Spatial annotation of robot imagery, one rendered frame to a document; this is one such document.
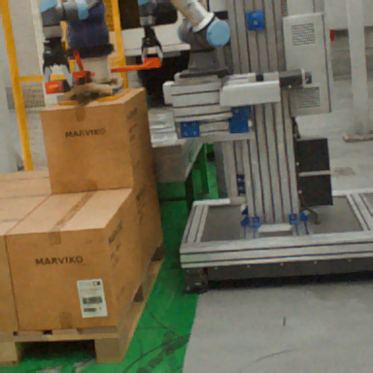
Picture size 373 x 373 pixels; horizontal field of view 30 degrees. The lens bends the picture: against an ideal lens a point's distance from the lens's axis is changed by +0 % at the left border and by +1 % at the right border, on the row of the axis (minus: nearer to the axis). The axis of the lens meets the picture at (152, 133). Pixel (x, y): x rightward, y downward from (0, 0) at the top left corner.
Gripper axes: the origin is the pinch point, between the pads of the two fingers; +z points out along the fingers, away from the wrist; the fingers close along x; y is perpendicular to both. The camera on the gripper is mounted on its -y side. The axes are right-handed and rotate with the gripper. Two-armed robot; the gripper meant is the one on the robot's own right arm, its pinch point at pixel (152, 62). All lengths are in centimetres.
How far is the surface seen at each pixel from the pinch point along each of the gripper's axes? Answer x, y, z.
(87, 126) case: -24, 60, 23
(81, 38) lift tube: -27, 41, -17
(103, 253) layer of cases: -8, 120, 63
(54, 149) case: -41, 60, 32
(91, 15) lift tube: -20, 39, -28
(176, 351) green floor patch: 14, 113, 108
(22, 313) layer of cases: -44, 120, 86
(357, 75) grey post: 138, -287, 48
